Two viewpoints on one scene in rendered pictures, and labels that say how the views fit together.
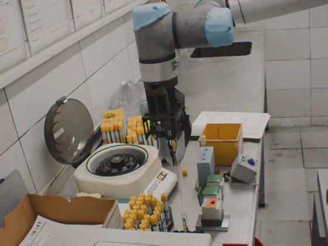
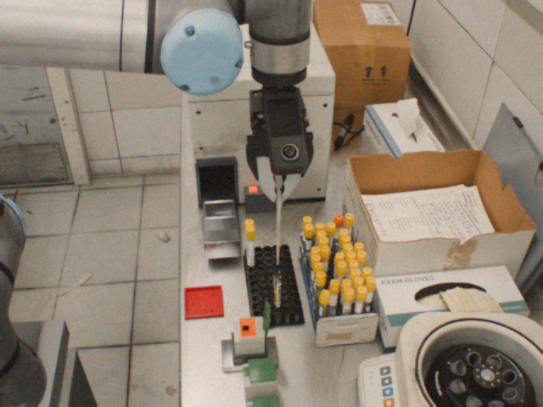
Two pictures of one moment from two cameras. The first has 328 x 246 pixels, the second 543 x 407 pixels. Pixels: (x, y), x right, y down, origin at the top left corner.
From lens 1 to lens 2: 1.43 m
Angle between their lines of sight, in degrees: 113
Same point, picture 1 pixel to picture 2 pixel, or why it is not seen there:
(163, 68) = not seen: hidden behind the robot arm
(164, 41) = not seen: outside the picture
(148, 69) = not seen: hidden behind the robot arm
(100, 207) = (408, 253)
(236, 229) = (207, 349)
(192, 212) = (295, 381)
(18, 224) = (507, 217)
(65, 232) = (320, 67)
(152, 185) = (390, 386)
